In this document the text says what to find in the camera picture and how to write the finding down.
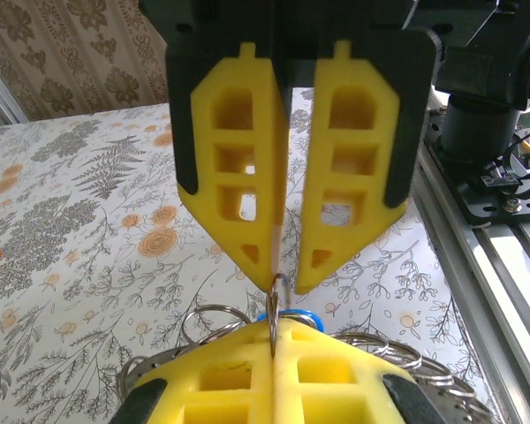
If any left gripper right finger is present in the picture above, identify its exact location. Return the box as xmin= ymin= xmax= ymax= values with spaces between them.
xmin=273 ymin=319 xmax=447 ymax=424

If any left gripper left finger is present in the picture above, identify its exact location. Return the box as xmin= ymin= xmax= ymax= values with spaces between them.
xmin=108 ymin=321 xmax=276 ymax=424

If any blue key tag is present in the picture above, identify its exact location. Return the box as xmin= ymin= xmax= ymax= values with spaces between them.
xmin=254 ymin=307 xmax=326 ymax=335

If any metal disc with split rings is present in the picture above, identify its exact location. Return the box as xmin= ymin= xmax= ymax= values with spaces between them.
xmin=117 ymin=272 xmax=491 ymax=424

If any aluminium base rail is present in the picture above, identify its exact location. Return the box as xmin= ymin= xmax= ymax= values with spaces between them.
xmin=413 ymin=145 xmax=530 ymax=424

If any aluminium frame post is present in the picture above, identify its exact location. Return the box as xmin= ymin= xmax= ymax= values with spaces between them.
xmin=0 ymin=52 xmax=30 ymax=129

